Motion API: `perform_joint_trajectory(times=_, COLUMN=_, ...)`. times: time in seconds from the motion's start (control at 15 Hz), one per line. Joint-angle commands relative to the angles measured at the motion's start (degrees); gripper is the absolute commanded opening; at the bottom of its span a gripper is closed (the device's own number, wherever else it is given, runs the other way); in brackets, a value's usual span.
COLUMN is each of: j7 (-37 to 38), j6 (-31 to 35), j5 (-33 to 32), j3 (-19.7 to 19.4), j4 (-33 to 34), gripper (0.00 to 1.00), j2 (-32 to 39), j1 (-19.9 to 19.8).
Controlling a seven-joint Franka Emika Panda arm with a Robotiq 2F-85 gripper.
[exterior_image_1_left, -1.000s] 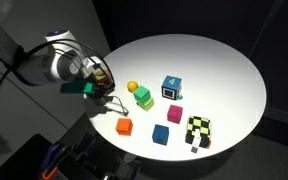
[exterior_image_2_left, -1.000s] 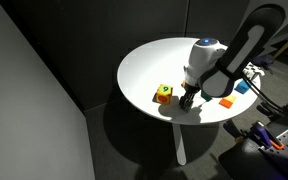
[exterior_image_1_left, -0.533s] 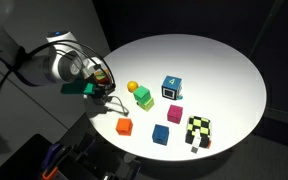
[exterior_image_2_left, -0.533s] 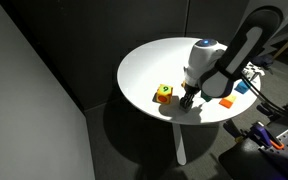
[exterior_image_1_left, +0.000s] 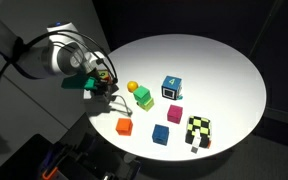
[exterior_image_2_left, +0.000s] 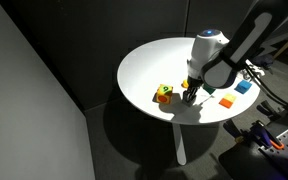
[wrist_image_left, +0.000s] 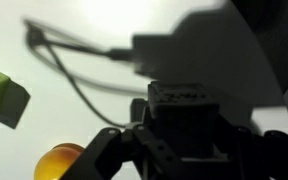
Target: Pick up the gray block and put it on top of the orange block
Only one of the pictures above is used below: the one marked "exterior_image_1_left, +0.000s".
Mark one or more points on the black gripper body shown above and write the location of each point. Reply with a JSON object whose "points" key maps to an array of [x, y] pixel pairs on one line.
{"points": [[104, 84]]}

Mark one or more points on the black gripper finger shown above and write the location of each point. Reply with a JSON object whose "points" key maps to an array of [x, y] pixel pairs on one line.
{"points": [[112, 90]]}

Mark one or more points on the lime green toy block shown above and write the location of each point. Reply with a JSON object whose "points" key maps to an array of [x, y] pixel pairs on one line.
{"points": [[148, 105]]}

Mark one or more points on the orange toy block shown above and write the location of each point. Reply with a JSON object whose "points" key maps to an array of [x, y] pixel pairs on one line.
{"points": [[124, 127]]}

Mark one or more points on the blue toy block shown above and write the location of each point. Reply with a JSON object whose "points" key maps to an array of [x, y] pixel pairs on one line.
{"points": [[160, 134]]}

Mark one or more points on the magenta toy block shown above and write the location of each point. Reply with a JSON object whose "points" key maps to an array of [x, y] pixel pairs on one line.
{"points": [[174, 114]]}

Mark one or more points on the red orange soft number cube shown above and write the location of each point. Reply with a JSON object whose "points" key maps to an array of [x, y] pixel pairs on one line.
{"points": [[104, 74]]}

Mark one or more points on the yellow orange ball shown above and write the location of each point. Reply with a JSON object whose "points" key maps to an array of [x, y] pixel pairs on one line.
{"points": [[132, 86]]}

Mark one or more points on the blue soft number cube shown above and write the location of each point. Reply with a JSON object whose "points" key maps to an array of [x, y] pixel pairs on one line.
{"points": [[171, 87]]}

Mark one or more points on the black metal fixture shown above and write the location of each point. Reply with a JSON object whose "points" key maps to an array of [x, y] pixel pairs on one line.
{"points": [[100, 163]]}

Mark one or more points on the blue orange bar clamp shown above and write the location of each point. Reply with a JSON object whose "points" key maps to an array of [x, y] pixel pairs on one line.
{"points": [[53, 159]]}

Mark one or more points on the black lime checkered soft cube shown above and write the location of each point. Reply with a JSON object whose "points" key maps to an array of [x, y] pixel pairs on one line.
{"points": [[199, 130]]}

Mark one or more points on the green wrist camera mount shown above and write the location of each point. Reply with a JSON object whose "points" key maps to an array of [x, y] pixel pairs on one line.
{"points": [[90, 83]]}

